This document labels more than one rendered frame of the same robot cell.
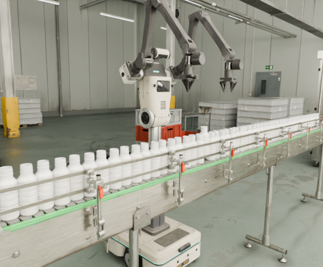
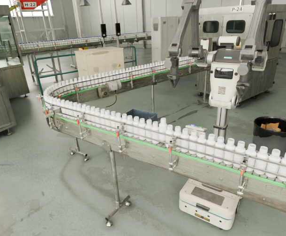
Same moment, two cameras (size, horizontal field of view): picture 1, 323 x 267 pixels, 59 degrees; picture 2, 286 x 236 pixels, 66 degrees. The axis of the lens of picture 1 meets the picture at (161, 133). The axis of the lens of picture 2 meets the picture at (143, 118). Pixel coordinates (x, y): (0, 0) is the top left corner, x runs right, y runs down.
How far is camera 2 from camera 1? 2.09 m
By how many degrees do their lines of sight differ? 78
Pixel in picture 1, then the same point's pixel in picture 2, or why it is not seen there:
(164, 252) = (185, 195)
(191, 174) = (138, 144)
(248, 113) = not seen: outside the picture
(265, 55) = not seen: outside the picture
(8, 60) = not seen: outside the picture
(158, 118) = (215, 100)
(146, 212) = (107, 145)
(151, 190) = (110, 136)
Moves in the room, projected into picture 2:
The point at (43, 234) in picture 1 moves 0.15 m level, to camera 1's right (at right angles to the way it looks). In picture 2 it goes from (71, 126) to (70, 134)
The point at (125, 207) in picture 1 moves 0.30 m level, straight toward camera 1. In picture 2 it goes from (98, 136) to (62, 143)
